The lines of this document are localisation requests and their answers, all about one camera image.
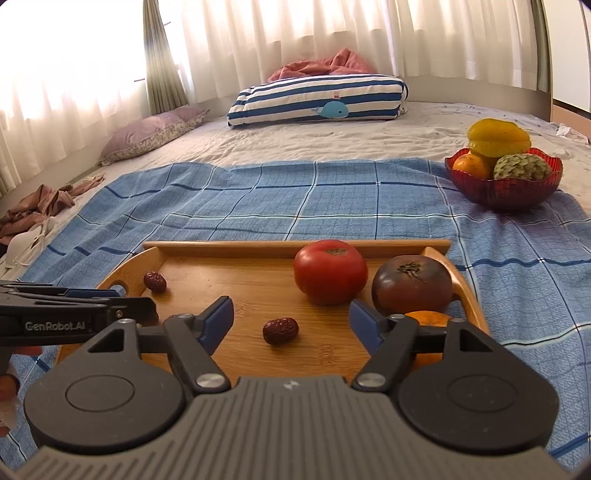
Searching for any white wardrobe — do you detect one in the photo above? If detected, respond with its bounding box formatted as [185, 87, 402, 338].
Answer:
[549, 0, 591, 112]

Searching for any green sugar apple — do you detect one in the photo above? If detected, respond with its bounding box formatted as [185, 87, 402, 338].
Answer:
[492, 153, 552, 182]

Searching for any white sheer curtain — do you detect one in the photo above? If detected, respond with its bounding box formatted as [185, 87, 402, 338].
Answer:
[0, 0, 541, 195]

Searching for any dark purple tomato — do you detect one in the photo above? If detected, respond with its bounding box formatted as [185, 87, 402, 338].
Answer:
[372, 255, 453, 317]

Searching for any wooden tray with handles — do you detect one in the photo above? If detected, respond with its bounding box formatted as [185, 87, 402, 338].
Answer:
[55, 239, 490, 384]

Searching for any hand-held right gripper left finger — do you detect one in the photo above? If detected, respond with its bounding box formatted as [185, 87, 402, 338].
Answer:
[88, 296, 234, 394]

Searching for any pink blanket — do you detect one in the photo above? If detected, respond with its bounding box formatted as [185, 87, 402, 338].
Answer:
[267, 47, 377, 84]

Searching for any striped whale pillow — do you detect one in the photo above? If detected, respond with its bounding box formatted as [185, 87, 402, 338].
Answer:
[227, 74, 409, 128]

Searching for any large orange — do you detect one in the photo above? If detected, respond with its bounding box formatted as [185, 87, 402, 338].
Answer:
[404, 311, 455, 367]

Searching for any blue plaid sheet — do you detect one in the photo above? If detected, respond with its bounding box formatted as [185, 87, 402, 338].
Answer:
[0, 159, 591, 467]

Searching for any pink crumpled cloth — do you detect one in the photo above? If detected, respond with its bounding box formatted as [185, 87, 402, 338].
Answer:
[0, 181, 100, 241]

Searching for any purple floral pillow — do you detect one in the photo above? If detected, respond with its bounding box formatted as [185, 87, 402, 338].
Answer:
[98, 107, 211, 166]

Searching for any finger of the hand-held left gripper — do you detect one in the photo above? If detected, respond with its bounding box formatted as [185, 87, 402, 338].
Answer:
[0, 296, 158, 326]
[0, 282, 122, 300]

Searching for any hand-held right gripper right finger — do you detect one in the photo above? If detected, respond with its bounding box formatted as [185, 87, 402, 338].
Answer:
[349, 300, 502, 394]

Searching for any orange in glass bowl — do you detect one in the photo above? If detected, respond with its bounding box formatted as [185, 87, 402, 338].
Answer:
[451, 152, 492, 181]

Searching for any red glass bowl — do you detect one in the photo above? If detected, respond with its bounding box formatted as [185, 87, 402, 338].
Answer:
[444, 148, 563, 212]

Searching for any yellow starfruit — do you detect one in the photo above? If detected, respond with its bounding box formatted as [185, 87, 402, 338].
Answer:
[467, 118, 532, 160]

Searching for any white crumpled cloth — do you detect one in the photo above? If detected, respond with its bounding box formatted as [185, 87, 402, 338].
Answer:
[4, 217, 58, 268]

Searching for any narrow green curtain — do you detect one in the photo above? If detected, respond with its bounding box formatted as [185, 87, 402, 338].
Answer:
[531, 0, 552, 97]

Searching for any red tomato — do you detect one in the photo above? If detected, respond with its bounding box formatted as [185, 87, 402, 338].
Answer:
[294, 240, 369, 306]

